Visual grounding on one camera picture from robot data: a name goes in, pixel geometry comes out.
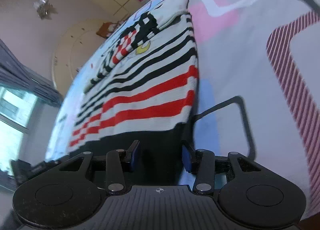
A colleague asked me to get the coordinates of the striped knit sweater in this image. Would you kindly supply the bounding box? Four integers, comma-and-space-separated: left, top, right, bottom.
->
68, 0, 199, 185

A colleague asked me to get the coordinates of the window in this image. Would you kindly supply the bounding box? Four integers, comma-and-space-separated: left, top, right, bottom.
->
0, 87, 38, 175

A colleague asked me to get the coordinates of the grey curtain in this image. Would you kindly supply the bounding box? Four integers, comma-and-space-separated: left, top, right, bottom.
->
1, 42, 63, 107

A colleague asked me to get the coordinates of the cream round headboard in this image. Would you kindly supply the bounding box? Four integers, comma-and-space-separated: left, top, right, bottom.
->
52, 19, 107, 96

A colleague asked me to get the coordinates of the orange plush pillow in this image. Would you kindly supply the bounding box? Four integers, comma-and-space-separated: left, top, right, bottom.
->
96, 22, 119, 39

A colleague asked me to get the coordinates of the patterned bed sheet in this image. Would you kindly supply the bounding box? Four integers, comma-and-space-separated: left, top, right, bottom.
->
44, 0, 320, 217

